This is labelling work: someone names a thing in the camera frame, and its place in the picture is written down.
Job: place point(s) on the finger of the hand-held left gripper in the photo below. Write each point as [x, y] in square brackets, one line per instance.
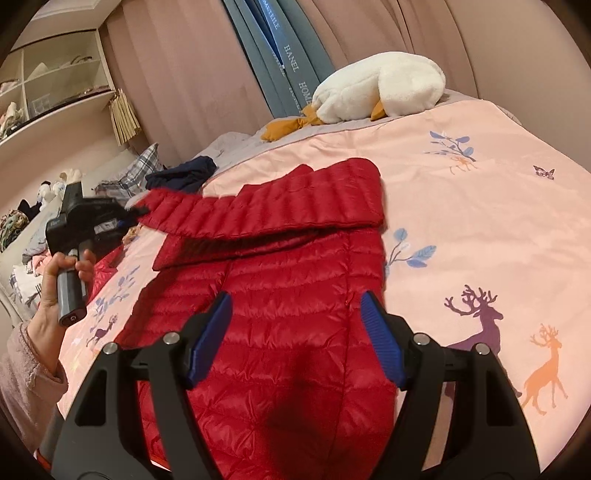
[137, 211]

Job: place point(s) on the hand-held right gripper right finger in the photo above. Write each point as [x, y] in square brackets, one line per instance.
[381, 339]

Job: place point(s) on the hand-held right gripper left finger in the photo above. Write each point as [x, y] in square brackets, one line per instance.
[210, 339]

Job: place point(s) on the pile of mixed clothes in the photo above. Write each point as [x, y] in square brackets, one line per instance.
[23, 258]

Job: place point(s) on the person's left hand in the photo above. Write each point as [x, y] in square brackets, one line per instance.
[46, 300]

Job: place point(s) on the peach patterned cloth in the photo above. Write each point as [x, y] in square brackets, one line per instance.
[130, 236]

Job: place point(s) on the small plaid pillow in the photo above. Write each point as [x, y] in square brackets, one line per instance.
[113, 191]

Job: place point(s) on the white dog plush toy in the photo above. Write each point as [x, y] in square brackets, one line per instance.
[48, 194]

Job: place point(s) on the large plaid pillow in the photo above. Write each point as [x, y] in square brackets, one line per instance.
[143, 164]

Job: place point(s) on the cream plush toy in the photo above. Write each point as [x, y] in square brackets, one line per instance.
[71, 176]

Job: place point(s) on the beige headboard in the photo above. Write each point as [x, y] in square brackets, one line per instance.
[97, 170]

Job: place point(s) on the light red down jacket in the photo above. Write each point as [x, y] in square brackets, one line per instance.
[102, 277]

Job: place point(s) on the navy blue cloth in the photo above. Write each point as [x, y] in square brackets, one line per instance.
[184, 175]

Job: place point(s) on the yellowish tasselled hanging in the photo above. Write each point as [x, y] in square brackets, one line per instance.
[123, 117]

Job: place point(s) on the cream shelf unit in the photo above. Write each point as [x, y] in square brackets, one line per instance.
[55, 78]

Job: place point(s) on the pink curtain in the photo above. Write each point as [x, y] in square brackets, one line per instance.
[194, 69]

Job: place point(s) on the pink printed blanket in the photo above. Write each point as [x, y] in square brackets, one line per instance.
[485, 217]

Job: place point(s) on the white goose plush toy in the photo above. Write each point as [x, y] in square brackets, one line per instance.
[383, 87]

